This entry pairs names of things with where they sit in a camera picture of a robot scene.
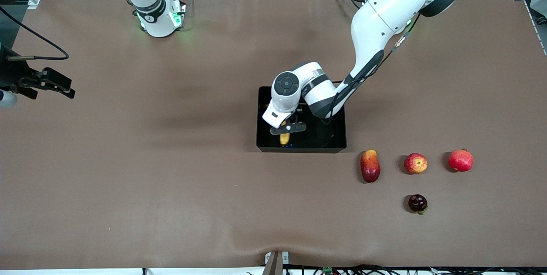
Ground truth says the red yellow mango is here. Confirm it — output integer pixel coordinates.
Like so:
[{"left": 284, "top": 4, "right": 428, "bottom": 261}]
[{"left": 360, "top": 149, "right": 381, "bottom": 184}]

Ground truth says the red yellow apple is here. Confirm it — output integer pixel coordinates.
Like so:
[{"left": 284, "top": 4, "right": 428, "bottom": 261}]
[{"left": 403, "top": 152, "right": 428, "bottom": 175}]

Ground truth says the metal bracket at table edge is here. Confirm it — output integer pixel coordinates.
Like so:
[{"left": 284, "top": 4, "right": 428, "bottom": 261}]
[{"left": 264, "top": 250, "right": 290, "bottom": 275}]

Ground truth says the red pomegranate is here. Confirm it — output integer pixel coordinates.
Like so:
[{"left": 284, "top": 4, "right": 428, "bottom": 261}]
[{"left": 448, "top": 148, "right": 475, "bottom": 173}]

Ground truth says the black plastic tray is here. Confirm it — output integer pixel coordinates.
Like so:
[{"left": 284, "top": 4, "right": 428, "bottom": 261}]
[{"left": 256, "top": 86, "right": 347, "bottom": 154}]

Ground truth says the yellow banana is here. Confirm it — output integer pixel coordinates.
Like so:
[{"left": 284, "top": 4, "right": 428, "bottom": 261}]
[{"left": 265, "top": 102, "right": 291, "bottom": 146}]

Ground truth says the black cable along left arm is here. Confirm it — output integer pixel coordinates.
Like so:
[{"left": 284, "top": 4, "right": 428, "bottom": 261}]
[{"left": 326, "top": 14, "right": 423, "bottom": 125}]

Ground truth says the table cover mat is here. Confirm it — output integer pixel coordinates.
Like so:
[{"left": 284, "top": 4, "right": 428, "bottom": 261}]
[{"left": 0, "top": 0, "right": 547, "bottom": 269}]

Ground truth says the black cable bundle below table edge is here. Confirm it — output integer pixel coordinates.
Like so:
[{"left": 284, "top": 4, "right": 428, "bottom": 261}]
[{"left": 282, "top": 264, "right": 547, "bottom": 275}]

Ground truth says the dark purple mangosteen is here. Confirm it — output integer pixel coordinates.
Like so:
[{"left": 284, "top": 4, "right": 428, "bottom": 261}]
[{"left": 408, "top": 194, "right": 429, "bottom": 215}]

